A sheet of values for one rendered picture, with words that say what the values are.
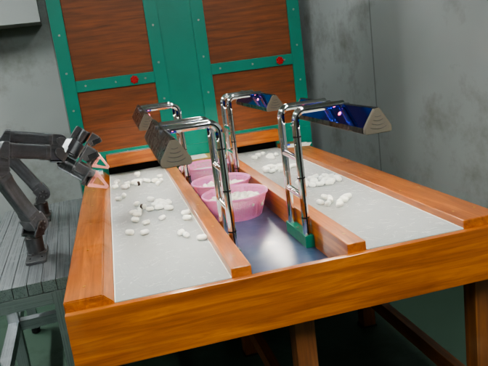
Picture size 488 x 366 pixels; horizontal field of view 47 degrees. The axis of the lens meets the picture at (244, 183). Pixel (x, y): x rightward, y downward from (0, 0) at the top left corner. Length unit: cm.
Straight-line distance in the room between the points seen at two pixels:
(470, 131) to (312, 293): 190
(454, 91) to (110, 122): 189
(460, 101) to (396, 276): 180
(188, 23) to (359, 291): 204
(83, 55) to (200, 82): 64
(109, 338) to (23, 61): 391
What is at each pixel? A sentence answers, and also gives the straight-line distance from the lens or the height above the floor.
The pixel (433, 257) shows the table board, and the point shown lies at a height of 68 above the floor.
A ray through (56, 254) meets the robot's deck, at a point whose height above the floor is 67.
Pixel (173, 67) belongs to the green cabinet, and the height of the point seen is 127.
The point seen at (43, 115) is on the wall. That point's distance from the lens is 515.
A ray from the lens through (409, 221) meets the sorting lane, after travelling 179.
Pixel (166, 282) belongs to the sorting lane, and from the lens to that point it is 151.
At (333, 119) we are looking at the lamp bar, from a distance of 178.
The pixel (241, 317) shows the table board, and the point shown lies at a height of 63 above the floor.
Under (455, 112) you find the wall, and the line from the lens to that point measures 331.
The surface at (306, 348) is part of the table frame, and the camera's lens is 165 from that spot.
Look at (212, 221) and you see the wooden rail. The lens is 189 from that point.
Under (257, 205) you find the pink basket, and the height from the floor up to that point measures 73.
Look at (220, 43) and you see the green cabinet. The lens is 323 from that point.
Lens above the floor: 129
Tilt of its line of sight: 13 degrees down
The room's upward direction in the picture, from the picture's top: 7 degrees counter-clockwise
